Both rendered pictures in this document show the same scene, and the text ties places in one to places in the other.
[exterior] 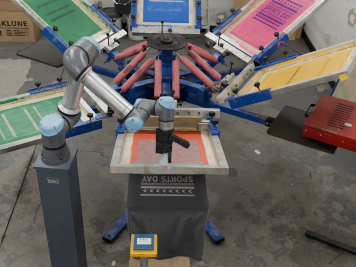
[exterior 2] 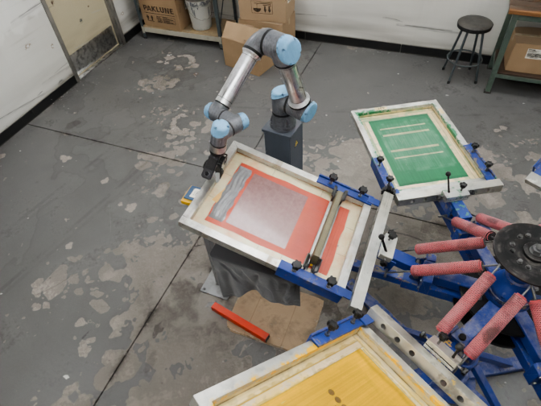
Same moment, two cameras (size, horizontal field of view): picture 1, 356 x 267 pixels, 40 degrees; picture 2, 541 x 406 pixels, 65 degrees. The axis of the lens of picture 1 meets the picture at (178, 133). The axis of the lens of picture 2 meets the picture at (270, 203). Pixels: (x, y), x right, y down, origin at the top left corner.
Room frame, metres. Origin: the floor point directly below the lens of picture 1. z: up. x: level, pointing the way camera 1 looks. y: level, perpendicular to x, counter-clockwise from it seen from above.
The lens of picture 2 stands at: (2.85, -1.13, 2.68)
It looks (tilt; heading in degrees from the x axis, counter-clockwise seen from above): 48 degrees down; 118
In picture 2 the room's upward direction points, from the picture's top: 5 degrees counter-clockwise
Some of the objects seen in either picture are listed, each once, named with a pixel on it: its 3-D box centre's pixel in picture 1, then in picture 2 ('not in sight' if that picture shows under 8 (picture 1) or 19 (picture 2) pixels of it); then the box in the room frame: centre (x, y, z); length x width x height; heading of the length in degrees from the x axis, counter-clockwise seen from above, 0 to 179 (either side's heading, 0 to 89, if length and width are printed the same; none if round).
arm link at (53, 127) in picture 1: (53, 130); (282, 99); (2.02, 0.63, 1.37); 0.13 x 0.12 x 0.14; 163
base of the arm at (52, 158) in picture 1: (54, 149); (282, 116); (2.02, 0.63, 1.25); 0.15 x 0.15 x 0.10
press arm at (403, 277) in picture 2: not in sight; (362, 267); (2.68, 0.08, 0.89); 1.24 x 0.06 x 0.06; 3
